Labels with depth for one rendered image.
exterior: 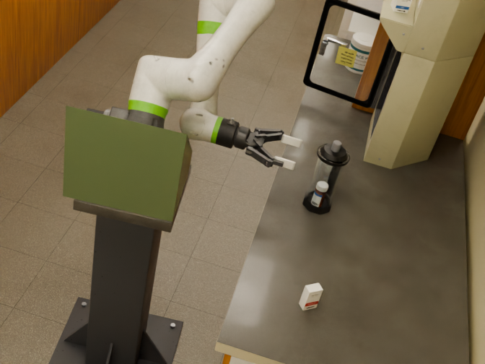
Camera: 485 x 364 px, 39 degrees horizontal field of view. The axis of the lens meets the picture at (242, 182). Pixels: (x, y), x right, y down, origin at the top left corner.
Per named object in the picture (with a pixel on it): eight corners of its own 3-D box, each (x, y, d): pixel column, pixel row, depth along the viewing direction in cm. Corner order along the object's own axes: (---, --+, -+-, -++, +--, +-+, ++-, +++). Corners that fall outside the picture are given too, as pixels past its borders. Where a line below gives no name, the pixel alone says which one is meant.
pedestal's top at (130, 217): (72, 209, 221) (73, 200, 218) (102, 152, 246) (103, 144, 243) (170, 232, 221) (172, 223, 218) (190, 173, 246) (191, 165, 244)
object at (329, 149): (347, 154, 230) (353, 139, 226) (343, 170, 223) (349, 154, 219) (320, 146, 231) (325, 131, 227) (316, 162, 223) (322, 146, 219)
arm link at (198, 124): (172, 134, 227) (182, 102, 226) (179, 134, 240) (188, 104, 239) (213, 146, 226) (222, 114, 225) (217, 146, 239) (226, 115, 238)
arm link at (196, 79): (196, 79, 200) (276, -25, 228) (153, 76, 209) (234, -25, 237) (211, 113, 209) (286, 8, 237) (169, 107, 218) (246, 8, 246)
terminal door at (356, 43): (369, 109, 287) (401, 22, 262) (302, 84, 292) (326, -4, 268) (370, 108, 287) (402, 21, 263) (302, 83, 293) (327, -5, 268)
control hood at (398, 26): (408, 16, 262) (417, -9, 256) (403, 53, 236) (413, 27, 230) (378, 8, 263) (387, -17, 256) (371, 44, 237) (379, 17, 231)
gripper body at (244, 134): (235, 133, 225) (262, 141, 224) (241, 120, 232) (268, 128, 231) (231, 152, 230) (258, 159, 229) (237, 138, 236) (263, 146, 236)
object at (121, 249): (37, 388, 270) (39, 219, 214) (78, 298, 307) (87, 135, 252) (157, 417, 270) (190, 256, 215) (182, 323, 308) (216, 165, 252)
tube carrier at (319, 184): (334, 197, 242) (351, 149, 229) (330, 216, 234) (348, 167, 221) (304, 188, 243) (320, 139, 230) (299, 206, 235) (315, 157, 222)
